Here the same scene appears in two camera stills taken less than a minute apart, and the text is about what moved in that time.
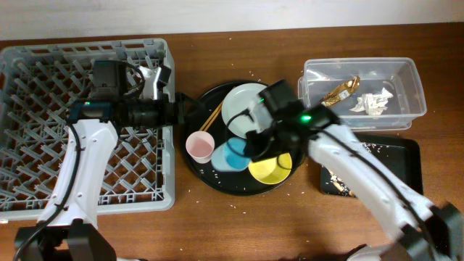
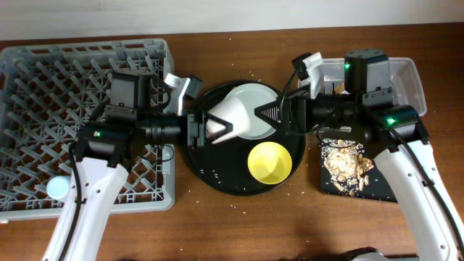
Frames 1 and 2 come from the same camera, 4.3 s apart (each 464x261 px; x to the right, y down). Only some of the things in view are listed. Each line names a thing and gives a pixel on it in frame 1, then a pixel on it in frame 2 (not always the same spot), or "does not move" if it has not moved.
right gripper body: [264, 145] -> [304, 99]
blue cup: [230, 156] -> [57, 187]
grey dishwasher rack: [38, 83] does not move
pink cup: [200, 146] -> [238, 108]
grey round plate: [243, 111] does not move
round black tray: [235, 143] does not move
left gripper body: [159, 114] -> [193, 140]
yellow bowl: [271, 171] does not move
